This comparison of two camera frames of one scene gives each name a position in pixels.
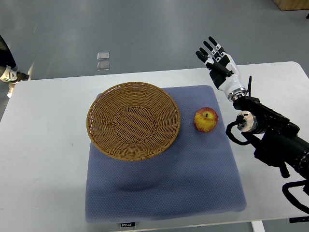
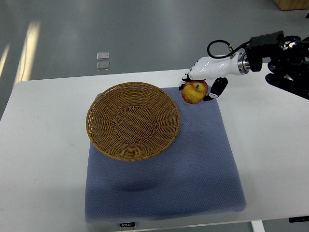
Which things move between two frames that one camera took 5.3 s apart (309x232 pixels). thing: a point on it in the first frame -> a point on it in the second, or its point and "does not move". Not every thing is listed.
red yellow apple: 205,119 -> 193,92
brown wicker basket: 133,121 does not move
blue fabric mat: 198,175 does not move
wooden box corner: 292,5 does not move
